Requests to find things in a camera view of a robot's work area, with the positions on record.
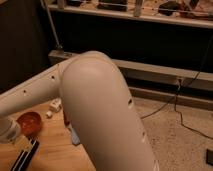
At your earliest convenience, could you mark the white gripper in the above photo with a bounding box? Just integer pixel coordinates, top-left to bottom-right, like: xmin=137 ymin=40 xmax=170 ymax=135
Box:
xmin=0 ymin=117 xmax=21 ymax=144

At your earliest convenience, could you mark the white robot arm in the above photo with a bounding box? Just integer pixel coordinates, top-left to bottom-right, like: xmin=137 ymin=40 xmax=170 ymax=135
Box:
xmin=0 ymin=51 xmax=159 ymax=171

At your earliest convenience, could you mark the red wooden bowl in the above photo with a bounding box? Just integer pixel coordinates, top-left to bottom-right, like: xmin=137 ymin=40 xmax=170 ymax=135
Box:
xmin=17 ymin=112 xmax=42 ymax=137

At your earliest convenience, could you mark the white tube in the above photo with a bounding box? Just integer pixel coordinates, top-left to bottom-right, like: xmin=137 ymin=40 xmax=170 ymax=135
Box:
xmin=46 ymin=98 xmax=62 ymax=118

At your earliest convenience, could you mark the wooden table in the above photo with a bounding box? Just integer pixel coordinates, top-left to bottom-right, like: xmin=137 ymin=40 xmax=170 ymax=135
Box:
xmin=0 ymin=99 xmax=97 ymax=171

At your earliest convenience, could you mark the metal pole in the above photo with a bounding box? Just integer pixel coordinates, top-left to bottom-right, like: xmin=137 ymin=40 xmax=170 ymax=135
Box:
xmin=43 ymin=0 xmax=63 ymax=52

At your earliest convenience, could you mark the grey baseboard heater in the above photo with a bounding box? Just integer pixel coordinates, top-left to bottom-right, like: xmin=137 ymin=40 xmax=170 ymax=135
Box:
xmin=48 ymin=49 xmax=213 ymax=112

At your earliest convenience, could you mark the black box on floor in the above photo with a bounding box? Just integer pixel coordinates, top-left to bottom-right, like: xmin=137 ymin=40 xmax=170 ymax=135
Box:
xmin=206 ymin=149 xmax=213 ymax=166

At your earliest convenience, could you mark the cluttered shelf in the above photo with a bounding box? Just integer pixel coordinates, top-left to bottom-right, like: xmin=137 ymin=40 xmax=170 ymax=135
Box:
xmin=41 ymin=0 xmax=213 ymax=29

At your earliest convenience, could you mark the black cable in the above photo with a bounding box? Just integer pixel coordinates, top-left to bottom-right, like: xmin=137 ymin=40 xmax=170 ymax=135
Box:
xmin=139 ymin=33 xmax=213 ymax=141

